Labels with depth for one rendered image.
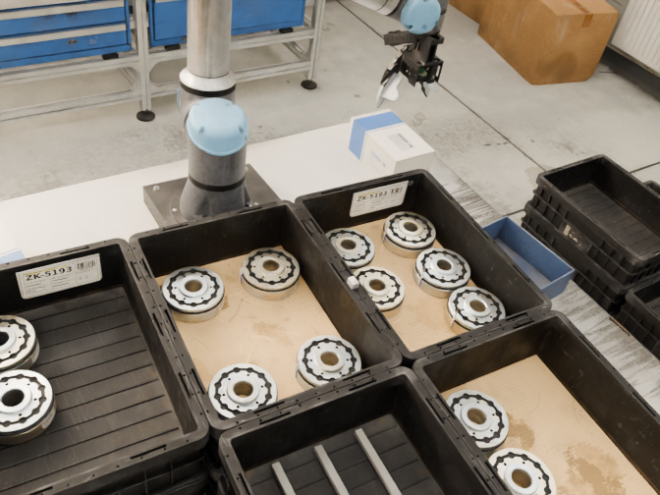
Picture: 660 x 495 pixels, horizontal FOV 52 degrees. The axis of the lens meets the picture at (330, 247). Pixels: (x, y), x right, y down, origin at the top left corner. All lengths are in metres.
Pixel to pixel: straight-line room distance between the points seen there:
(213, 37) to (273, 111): 1.84
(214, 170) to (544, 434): 0.77
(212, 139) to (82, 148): 1.67
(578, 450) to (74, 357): 0.79
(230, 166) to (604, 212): 1.28
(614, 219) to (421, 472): 1.37
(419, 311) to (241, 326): 0.32
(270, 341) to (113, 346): 0.25
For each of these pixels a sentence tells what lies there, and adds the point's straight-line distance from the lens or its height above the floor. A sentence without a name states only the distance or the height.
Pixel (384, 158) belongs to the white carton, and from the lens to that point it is 1.67.
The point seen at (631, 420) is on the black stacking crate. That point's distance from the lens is 1.15.
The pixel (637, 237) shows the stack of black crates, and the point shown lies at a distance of 2.21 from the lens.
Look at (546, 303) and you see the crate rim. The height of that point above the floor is 0.93.
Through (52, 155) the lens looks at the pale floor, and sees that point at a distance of 2.94.
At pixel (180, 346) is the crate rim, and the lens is 1.00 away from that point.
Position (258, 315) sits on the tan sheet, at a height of 0.83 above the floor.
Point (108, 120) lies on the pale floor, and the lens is 3.12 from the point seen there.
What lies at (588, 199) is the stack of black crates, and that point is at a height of 0.49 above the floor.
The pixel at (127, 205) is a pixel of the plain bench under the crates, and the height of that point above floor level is 0.70.
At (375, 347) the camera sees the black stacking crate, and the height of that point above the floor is 0.90.
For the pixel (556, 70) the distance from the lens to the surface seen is 3.96.
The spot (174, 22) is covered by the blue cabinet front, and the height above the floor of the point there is 0.42.
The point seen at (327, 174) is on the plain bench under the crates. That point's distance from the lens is 1.70.
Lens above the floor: 1.71
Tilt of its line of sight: 43 degrees down
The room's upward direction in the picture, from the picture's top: 10 degrees clockwise
